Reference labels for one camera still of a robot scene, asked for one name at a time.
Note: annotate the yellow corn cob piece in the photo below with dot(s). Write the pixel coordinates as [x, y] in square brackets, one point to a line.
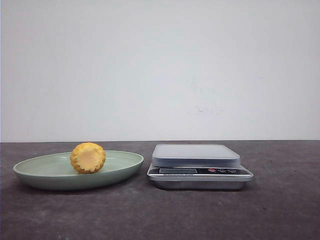
[87, 158]

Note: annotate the silver digital kitchen scale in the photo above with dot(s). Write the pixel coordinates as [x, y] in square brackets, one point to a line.
[197, 167]

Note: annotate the light green oval plate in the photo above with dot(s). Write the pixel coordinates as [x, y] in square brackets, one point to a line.
[55, 172]

